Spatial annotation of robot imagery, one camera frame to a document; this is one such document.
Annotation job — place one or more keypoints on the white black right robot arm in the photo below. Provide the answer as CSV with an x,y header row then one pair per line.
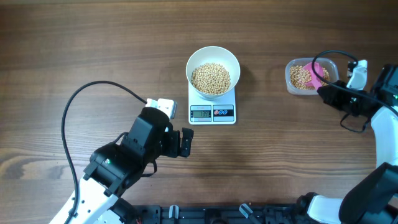
x,y
368,202

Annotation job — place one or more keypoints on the white digital kitchen scale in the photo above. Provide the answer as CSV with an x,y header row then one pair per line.
x,y
218,111

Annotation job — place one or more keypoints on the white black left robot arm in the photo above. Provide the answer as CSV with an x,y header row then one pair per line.
x,y
118,165

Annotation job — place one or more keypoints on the soybeans in container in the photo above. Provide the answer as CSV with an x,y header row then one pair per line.
x,y
293,71

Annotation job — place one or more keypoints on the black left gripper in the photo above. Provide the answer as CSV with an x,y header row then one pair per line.
x,y
173,150

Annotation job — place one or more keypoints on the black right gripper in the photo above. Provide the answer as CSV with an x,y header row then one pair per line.
x,y
334,98

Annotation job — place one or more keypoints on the white bowl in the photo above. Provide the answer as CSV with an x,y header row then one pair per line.
x,y
214,54

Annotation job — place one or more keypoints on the pink plastic measuring scoop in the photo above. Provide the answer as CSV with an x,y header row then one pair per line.
x,y
308,76

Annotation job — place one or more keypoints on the soybeans in bowl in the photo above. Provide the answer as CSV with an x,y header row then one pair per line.
x,y
211,78

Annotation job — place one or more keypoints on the clear plastic container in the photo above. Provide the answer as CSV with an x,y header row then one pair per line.
x,y
328,64

